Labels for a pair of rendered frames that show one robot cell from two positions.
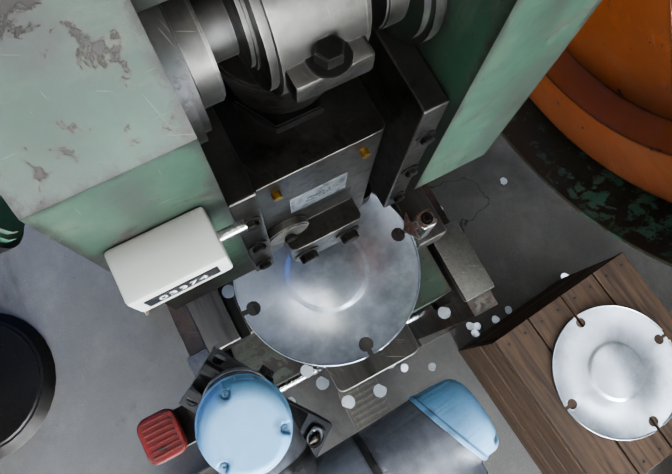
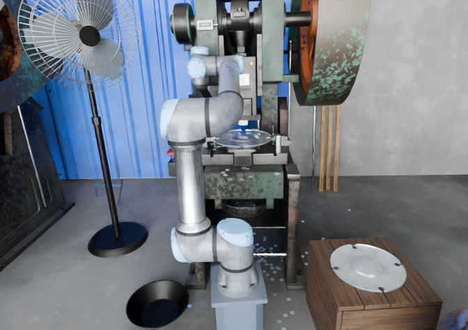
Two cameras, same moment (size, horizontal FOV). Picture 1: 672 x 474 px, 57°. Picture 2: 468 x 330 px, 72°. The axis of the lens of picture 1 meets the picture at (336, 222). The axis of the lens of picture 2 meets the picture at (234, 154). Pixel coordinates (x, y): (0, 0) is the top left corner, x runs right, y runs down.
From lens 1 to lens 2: 1.49 m
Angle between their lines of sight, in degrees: 59
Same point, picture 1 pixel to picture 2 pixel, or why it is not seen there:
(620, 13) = not seen: hidden behind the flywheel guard
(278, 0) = (234, 1)
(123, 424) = (149, 265)
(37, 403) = (130, 246)
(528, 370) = (320, 252)
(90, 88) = not seen: outside the picture
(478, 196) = not seen: hidden behind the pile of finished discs
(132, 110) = not seen: outside the picture
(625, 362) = (372, 264)
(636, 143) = not seen: hidden behind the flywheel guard
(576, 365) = (345, 257)
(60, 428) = (129, 258)
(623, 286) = (383, 244)
